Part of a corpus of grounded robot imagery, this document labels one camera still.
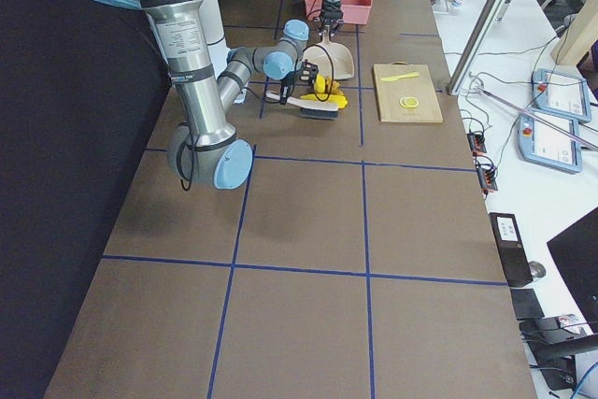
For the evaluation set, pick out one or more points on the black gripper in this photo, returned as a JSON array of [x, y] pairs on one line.
[[330, 10], [288, 82]]

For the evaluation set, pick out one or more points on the yellow lemon fruit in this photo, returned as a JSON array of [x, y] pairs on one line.
[[319, 84]]

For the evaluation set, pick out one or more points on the brown ginger root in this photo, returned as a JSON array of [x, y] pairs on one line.
[[332, 87]]

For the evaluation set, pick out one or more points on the beige plastic dustpan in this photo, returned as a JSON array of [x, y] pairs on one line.
[[333, 60]]

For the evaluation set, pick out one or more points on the beige brush black bristles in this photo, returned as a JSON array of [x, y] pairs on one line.
[[308, 108]]

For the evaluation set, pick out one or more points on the yellow corn cob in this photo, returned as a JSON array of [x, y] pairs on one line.
[[340, 100]]

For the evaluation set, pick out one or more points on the pink plastic bin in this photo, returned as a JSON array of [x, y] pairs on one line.
[[355, 12]]

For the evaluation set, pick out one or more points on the wooden cutting board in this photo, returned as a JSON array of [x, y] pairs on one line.
[[388, 95]]

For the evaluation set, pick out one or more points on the yellow plastic knife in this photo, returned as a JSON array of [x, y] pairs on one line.
[[399, 77]]

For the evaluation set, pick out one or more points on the lemon slice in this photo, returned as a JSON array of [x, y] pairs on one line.
[[409, 102]]

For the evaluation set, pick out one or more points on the orange connector block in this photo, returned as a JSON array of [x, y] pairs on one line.
[[486, 174]]

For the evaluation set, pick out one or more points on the far teach pendant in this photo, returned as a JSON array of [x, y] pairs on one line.
[[561, 93]]

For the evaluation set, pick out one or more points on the teach pendant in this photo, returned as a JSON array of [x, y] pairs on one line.
[[542, 144], [561, 93]]

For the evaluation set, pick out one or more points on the near teach pendant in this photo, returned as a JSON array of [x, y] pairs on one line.
[[542, 144]]

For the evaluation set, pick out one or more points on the black box with label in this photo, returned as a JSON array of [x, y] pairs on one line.
[[510, 249]]

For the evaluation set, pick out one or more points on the black monitor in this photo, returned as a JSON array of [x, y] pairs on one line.
[[574, 252]]

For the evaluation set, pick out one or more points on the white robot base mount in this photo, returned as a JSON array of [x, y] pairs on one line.
[[216, 6]]

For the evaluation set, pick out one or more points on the aluminium frame post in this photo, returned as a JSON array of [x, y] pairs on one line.
[[486, 19]]

